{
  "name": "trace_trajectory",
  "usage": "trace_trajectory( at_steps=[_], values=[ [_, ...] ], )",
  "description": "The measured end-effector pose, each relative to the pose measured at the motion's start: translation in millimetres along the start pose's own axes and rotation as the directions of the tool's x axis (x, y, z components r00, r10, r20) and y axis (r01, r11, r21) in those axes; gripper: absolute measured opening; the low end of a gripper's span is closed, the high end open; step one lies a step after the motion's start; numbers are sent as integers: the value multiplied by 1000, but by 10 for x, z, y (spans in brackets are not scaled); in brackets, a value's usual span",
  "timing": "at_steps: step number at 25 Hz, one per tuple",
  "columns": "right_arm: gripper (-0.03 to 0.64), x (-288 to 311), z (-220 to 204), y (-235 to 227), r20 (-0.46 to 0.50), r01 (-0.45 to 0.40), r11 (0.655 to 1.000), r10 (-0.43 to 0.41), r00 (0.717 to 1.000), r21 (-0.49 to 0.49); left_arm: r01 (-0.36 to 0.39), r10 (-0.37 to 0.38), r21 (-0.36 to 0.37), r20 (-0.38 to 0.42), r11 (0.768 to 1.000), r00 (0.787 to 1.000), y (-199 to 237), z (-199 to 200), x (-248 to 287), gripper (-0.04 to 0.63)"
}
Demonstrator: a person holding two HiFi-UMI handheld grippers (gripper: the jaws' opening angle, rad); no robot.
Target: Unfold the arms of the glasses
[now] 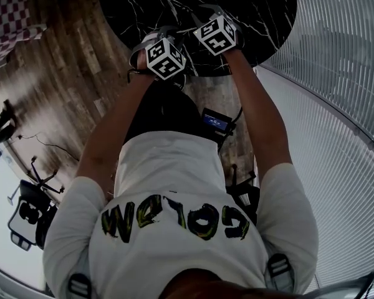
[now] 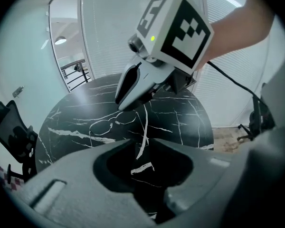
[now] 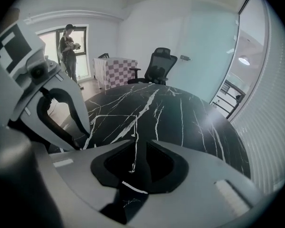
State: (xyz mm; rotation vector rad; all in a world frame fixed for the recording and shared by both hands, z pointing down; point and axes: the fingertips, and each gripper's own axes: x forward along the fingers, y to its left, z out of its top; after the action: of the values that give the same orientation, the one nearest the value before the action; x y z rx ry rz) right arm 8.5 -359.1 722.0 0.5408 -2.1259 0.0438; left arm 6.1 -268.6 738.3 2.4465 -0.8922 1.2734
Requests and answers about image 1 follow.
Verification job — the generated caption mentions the black device cable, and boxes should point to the black device cable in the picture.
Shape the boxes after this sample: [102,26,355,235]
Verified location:
[216,106,244,151]

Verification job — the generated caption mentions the white printed t-shirt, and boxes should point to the white printed t-shirt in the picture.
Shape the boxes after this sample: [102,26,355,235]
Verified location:
[42,131,319,299]

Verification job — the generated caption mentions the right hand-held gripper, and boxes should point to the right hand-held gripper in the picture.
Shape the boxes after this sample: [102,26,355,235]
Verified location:
[191,4,246,57]

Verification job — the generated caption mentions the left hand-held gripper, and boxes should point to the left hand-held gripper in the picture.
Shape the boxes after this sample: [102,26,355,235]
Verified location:
[129,26,188,81]

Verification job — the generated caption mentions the person's right forearm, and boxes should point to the person's right forearm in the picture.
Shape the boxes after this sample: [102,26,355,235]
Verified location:
[223,47,294,180]

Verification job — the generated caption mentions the thin black floor cable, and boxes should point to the thin black floor cable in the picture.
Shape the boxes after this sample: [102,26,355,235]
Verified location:
[17,131,81,162]

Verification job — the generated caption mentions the black chair base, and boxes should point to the black chair base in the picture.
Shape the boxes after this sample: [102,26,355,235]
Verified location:
[225,163,260,227]

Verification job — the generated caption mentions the black device with blue screen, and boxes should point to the black device with blue screen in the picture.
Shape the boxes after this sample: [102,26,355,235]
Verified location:
[201,107,233,136]

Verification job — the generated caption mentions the grey shoulder strap buckle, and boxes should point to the grey shoulder strap buckle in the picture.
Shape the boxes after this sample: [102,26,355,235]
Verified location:
[67,272,93,299]
[266,253,296,293]

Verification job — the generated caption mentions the person's left forearm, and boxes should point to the person's left forearm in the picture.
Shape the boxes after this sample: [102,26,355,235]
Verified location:
[75,50,159,182]

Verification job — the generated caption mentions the red white checkered cloth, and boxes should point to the red white checkered cloth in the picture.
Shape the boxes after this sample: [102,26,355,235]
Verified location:
[0,0,48,76]

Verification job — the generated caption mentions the black stand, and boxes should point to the black stand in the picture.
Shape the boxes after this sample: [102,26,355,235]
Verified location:
[0,99,19,145]

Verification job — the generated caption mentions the black shorts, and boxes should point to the black shorts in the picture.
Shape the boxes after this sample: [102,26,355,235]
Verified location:
[123,80,206,146]

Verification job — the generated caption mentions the black white office chair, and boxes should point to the black white office chair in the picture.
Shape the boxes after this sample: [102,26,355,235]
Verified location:
[7,156,66,252]

